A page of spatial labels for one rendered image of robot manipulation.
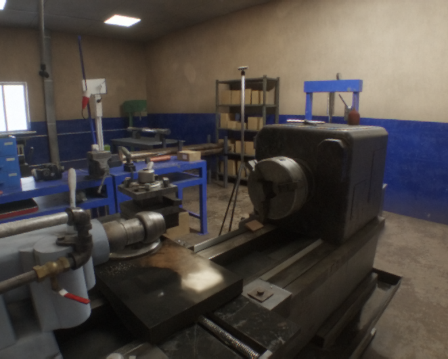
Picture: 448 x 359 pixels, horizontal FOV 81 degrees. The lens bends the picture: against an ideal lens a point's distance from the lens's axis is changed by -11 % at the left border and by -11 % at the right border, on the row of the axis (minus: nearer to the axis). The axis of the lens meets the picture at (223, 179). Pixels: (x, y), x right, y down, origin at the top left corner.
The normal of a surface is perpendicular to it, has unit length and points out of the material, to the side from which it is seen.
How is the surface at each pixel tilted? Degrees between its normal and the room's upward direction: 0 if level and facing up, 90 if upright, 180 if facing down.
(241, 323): 0
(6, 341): 66
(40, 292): 79
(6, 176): 90
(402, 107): 90
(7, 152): 90
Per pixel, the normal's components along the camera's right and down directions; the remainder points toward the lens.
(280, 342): 0.00, -0.97
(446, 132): -0.72, 0.16
